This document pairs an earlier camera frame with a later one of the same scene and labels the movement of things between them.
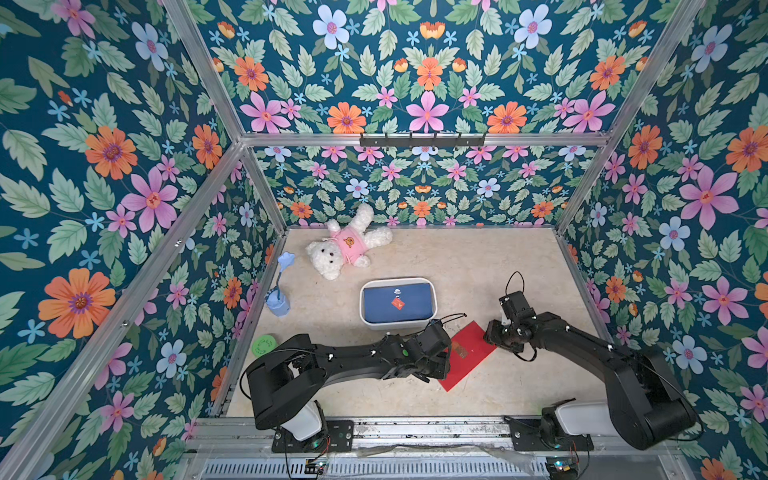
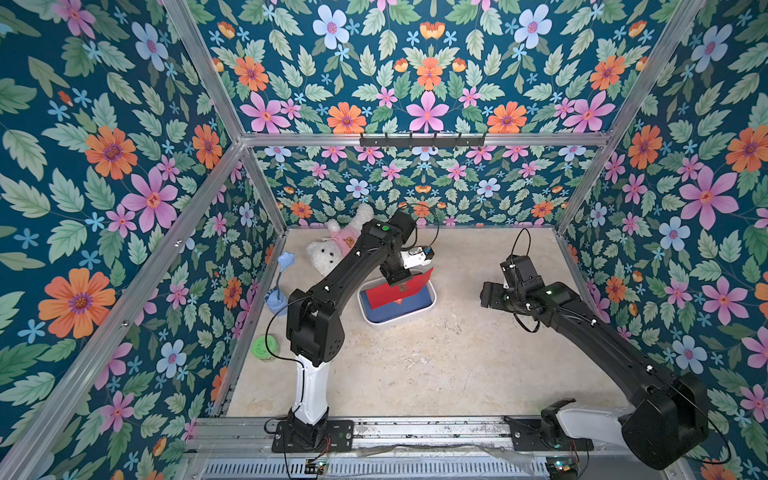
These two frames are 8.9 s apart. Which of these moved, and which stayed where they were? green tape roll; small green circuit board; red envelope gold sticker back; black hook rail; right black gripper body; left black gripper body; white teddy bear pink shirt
Moved: red envelope gold sticker back; left black gripper body; right black gripper body
Stayed: white teddy bear pink shirt; black hook rail; green tape roll; small green circuit board
